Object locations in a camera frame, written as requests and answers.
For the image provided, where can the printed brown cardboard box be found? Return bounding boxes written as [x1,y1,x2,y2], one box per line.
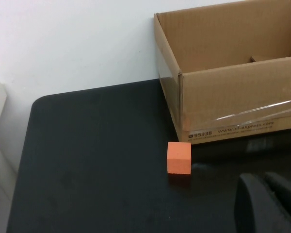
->
[154,0,291,145]

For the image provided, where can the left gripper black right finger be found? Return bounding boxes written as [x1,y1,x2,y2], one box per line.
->
[264,171,291,233]

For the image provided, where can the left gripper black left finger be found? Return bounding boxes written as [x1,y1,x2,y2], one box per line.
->
[233,173,291,233]

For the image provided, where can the orange foam cube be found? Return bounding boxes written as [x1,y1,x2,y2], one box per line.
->
[167,142,192,175]

